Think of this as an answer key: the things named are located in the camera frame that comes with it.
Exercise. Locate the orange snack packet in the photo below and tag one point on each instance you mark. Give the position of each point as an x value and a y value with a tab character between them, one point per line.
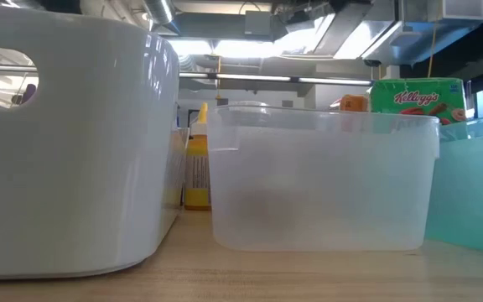
354	102

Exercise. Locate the green cereal box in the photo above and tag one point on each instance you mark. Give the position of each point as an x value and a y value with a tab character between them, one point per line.
417	98

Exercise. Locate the purple food colouring bottle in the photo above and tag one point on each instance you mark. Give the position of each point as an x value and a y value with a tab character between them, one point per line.
28	93

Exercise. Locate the yellow food colouring bottle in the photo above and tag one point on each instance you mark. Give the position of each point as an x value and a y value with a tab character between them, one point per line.
197	151

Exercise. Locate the long ceiling light strip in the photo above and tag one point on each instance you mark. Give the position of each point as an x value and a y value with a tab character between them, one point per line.
266	78

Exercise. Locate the clear plastic container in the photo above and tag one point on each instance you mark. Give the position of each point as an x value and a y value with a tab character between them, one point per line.
321	180

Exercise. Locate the grey ceiling box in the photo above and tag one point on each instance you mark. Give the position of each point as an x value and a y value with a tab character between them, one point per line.
258	22

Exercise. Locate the clear left plastic bin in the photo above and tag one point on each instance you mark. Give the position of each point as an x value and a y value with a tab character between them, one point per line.
78	168

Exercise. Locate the green plastic bin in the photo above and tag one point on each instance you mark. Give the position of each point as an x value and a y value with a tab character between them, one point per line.
472	189

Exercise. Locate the round silver ventilation duct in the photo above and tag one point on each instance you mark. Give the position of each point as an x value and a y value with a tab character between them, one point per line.
159	10

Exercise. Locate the rectangular metal ceiling duct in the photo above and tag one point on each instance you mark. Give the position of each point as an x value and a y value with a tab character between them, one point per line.
392	33

